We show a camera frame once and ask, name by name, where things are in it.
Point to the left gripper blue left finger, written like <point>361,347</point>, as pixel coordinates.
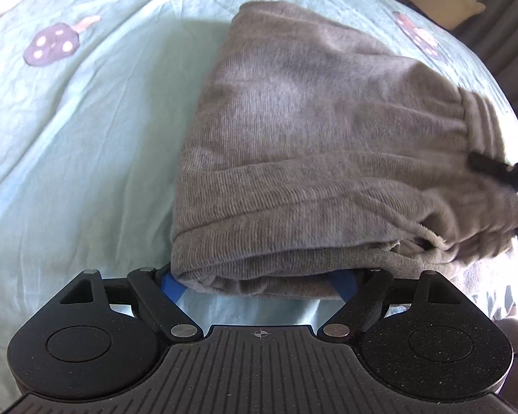
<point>168,285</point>

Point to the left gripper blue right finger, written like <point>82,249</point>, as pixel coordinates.
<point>348,282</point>

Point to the grey knit pants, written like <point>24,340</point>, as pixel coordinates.
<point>315,148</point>

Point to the light blue patterned bedsheet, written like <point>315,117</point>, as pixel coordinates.
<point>95,98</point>

